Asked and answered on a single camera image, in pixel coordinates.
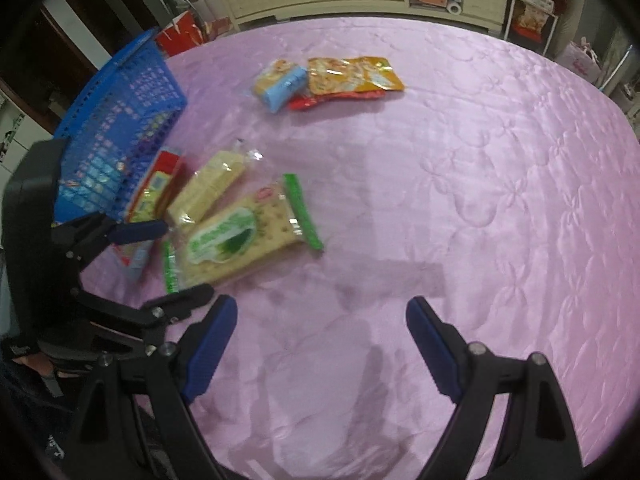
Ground pink bag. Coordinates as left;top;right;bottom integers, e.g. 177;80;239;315
556;37;603;86

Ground long red yellow-label packet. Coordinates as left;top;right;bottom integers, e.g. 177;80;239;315
114;147;183;281

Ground red paper bag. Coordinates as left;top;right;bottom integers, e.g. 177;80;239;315
156;10;206;58

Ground brooms leaning on wall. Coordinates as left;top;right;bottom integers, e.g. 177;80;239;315
162;0;206;31

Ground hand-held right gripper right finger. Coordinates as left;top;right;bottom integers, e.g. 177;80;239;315
405;296;586;480

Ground green-label cracker packet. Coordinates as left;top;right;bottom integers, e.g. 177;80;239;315
162;174;325;295

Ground clear cream cracker packet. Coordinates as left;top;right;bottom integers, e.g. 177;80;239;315
165;137;266;228

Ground small dark red packet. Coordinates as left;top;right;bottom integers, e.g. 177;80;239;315
289;91;388;112

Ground printed snack bag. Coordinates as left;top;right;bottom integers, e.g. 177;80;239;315
515;7;553;36

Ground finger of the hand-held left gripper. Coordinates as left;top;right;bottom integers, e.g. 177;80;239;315
77;283;216;346
52;212;169;266

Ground blue plastic basket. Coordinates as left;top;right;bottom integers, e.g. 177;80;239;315
52;27;190;226

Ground orange snack packet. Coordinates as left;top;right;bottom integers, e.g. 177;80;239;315
306;55;406;97

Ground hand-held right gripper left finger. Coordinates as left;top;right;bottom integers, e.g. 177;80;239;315
65;294;238;480

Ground white shelf rack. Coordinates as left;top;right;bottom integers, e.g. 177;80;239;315
502;0;571;56

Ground blue-ended cracker packet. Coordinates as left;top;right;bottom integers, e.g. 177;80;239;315
251;58;310;115

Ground pink quilted tablecloth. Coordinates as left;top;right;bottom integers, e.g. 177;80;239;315
75;15;640;480

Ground person's left hand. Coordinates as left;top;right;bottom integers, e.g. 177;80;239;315
10;354;56;378

